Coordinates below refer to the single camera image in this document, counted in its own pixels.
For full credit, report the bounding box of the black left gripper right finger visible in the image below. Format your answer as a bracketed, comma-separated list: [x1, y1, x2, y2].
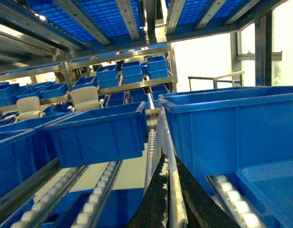
[176, 157, 239, 228]

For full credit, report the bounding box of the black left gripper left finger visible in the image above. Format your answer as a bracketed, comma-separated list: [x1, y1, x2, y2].
[127, 155, 169, 228]

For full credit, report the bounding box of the white roller conveyor track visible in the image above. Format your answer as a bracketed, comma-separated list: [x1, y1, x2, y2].
[72, 161, 123, 228]

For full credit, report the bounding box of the blue plastic tray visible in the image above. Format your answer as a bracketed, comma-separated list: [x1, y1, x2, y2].
[236, 159, 293, 228]

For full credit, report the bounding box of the large blue plastic crate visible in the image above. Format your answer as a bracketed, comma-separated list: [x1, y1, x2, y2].
[158, 86, 293, 178]

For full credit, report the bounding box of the blue crate at left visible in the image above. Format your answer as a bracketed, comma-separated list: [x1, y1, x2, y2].
[44, 102, 147, 168]

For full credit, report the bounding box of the grey office chair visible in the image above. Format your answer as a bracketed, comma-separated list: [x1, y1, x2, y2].
[68, 86, 104, 112]

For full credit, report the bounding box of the metal side table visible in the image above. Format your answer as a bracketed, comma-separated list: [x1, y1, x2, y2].
[188, 70, 245, 91]

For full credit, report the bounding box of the stainless steel rack frame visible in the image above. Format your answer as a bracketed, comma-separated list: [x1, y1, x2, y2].
[0, 0, 290, 114]

